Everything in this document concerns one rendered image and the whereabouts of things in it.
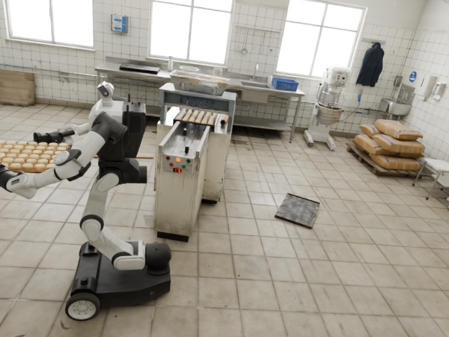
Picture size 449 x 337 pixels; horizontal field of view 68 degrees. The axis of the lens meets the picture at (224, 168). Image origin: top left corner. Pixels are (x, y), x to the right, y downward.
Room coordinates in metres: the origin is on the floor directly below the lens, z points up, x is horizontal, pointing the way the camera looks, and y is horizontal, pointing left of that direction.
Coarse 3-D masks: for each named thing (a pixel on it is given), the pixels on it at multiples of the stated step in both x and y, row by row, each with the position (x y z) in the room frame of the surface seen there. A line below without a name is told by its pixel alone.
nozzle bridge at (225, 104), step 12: (168, 84) 3.37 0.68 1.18; (168, 96) 3.20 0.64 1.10; (180, 96) 3.20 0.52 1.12; (192, 96) 3.20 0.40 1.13; (204, 96) 3.11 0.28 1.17; (216, 96) 3.15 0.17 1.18; (228, 96) 3.22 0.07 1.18; (192, 108) 3.15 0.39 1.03; (204, 108) 3.15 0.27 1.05; (216, 108) 3.20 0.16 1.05; (228, 108) 3.19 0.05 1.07; (228, 120) 3.22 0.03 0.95
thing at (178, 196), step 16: (176, 144) 2.63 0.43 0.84; (192, 144) 2.69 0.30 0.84; (208, 144) 3.08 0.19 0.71; (160, 160) 2.43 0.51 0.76; (160, 176) 2.43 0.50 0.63; (176, 176) 2.43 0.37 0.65; (192, 176) 2.42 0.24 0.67; (160, 192) 2.43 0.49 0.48; (176, 192) 2.42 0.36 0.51; (192, 192) 2.42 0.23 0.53; (160, 208) 2.43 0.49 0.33; (176, 208) 2.42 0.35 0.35; (192, 208) 2.42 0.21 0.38; (160, 224) 2.43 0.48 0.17; (176, 224) 2.42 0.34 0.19; (192, 224) 2.43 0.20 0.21; (176, 240) 2.45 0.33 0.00
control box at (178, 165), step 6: (174, 156) 2.40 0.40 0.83; (180, 156) 2.40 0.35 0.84; (186, 156) 2.41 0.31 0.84; (168, 162) 2.40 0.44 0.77; (174, 162) 2.40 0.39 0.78; (180, 162) 2.39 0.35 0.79; (186, 162) 2.39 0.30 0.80; (192, 162) 2.39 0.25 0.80; (162, 168) 2.40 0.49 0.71; (168, 168) 2.40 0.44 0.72; (180, 168) 2.39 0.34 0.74; (186, 168) 2.39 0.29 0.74; (192, 168) 2.40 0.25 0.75
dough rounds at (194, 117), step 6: (180, 114) 3.26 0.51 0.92; (186, 114) 3.29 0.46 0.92; (192, 114) 3.36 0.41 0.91; (198, 114) 3.37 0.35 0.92; (216, 114) 3.53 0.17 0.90; (186, 120) 3.12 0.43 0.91; (192, 120) 3.12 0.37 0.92; (198, 120) 3.15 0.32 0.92; (204, 120) 3.18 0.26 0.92; (210, 120) 3.21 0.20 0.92
